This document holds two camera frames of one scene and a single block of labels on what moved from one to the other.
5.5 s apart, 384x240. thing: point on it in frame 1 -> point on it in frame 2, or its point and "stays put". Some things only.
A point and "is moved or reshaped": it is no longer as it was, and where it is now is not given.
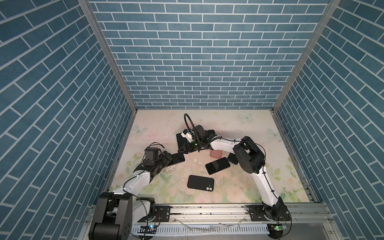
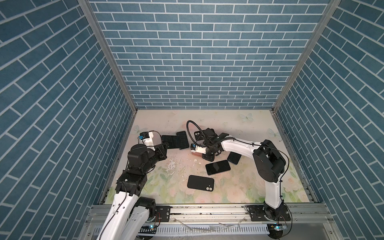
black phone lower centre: (217, 165) stays put
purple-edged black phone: (177, 158) -> (174, 141)
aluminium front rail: (209, 214) stays put
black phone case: (200, 183) stays put
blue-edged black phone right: (233, 158) stays put
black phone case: (183, 146) is moved or reshaped
